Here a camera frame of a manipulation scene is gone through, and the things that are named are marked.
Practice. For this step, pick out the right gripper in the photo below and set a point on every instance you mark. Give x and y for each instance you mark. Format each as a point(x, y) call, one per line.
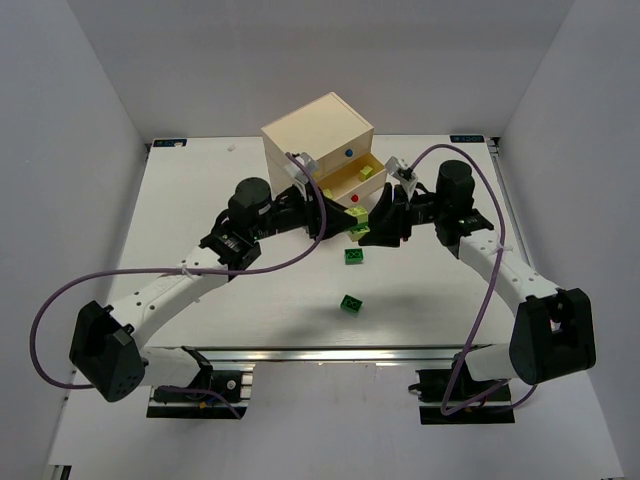
point(400, 218)

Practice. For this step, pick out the green and lime lego stack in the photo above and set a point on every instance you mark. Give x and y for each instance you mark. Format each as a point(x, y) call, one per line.
point(361, 228)

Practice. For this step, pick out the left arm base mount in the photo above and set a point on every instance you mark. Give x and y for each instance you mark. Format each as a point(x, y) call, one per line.
point(200, 385)

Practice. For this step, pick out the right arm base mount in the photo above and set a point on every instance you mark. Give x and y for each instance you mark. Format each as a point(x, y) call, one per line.
point(490, 409)

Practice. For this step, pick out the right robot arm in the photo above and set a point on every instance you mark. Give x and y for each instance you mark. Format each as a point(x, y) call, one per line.
point(553, 332)

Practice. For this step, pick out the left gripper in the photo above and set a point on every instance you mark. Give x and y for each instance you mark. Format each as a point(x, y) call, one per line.
point(314, 216)

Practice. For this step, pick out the cream drawer cabinet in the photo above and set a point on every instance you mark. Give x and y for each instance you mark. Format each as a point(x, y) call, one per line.
point(314, 128)

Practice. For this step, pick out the green lego brick front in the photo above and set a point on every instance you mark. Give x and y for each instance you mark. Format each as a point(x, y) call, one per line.
point(351, 305)

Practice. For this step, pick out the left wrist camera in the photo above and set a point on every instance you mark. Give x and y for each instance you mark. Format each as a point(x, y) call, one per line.
point(300, 168)

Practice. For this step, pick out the green lego brick near cabinet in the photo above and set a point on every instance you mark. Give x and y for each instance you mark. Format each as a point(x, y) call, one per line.
point(353, 256)

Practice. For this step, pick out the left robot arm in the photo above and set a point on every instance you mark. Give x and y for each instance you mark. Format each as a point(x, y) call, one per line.
point(108, 345)

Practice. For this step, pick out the aluminium table rail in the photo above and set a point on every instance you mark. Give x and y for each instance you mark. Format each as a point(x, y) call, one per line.
point(325, 354)

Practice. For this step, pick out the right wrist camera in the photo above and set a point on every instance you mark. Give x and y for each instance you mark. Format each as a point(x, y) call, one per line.
point(403, 173)

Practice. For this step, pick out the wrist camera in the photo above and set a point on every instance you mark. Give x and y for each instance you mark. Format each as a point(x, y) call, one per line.
point(403, 173)
point(300, 168)

